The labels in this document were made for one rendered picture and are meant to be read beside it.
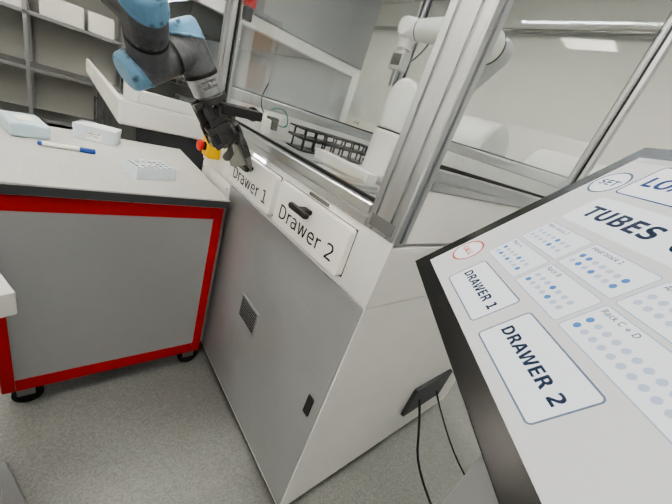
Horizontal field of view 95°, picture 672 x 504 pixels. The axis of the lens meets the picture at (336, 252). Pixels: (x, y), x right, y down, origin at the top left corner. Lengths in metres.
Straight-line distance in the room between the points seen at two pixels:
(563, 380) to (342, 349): 0.50
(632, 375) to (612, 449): 0.05
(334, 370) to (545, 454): 0.55
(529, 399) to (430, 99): 0.45
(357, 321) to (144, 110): 1.36
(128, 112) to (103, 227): 0.73
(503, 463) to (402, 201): 0.42
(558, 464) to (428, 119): 0.46
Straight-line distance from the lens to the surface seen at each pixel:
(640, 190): 0.45
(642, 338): 0.28
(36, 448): 1.38
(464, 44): 0.57
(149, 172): 1.14
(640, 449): 0.23
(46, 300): 1.19
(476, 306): 0.34
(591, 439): 0.24
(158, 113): 1.70
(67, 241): 1.09
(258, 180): 0.93
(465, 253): 0.43
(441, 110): 0.55
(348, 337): 0.67
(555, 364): 0.27
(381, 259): 0.58
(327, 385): 0.77
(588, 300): 0.31
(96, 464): 1.31
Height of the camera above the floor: 1.11
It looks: 23 degrees down
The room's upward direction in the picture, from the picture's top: 19 degrees clockwise
